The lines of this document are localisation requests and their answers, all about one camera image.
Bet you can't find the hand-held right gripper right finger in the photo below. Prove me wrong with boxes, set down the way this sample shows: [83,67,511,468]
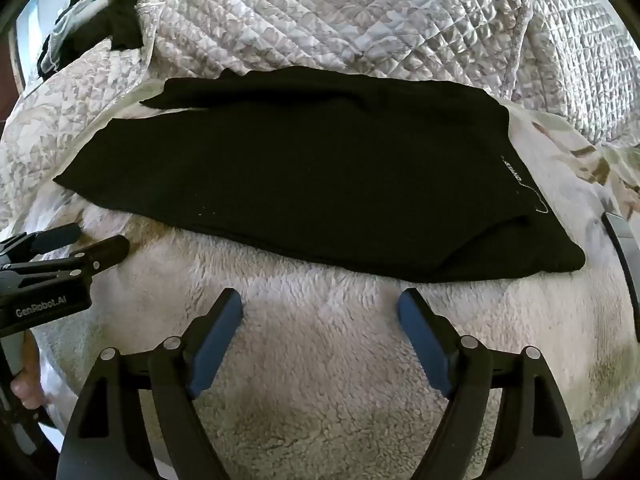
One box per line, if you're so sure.
[397,288,584,480]

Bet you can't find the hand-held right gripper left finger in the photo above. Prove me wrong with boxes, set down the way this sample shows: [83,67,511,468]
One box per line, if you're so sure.
[60,287,245,480]

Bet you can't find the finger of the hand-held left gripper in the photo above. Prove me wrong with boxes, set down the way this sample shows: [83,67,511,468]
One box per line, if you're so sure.
[0,235,132,287]
[0,222,83,262]

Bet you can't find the black pants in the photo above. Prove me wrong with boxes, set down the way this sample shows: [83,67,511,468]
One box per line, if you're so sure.
[52,65,587,285]

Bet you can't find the person's left hand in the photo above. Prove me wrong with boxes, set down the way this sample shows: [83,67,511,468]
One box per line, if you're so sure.
[10,332,49,411]

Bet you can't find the floral print fleece blanket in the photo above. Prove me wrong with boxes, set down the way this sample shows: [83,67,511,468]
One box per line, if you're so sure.
[15,102,640,480]

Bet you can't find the pale sheer garment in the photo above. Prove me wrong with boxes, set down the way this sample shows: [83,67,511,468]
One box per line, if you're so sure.
[49,0,112,68]

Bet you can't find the black garment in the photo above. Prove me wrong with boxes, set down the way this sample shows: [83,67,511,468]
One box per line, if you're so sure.
[37,0,153,81]

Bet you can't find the quilted patterned bedspread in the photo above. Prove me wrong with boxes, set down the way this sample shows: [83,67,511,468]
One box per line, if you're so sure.
[0,0,640,241]

